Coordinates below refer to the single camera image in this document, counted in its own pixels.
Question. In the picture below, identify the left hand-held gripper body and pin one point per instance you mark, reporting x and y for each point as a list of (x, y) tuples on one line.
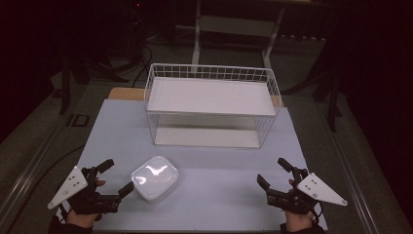
[(79, 200)]

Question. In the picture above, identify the black floor socket plate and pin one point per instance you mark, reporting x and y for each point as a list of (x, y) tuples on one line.
[(78, 120)]

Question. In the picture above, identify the metal floor rail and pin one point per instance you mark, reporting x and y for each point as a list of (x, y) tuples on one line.
[(30, 169), (354, 182)]

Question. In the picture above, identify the white metal frame stand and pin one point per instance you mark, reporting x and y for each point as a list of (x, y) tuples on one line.
[(238, 26)]

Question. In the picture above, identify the pale blue table mat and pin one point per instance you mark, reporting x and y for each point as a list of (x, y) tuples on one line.
[(211, 182)]

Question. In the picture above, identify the person's right hand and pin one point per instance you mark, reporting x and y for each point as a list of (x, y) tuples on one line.
[(297, 222)]

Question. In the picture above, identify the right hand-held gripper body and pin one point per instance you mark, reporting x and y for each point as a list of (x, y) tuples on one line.
[(319, 191)]

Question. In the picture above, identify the person's left hand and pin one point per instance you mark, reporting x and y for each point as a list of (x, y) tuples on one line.
[(82, 220)]

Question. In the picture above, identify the white plastic lidded box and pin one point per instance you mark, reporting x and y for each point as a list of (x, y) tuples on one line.
[(155, 178)]

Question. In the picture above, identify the black metal stand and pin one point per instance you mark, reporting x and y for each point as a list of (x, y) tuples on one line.
[(65, 87), (334, 104)]

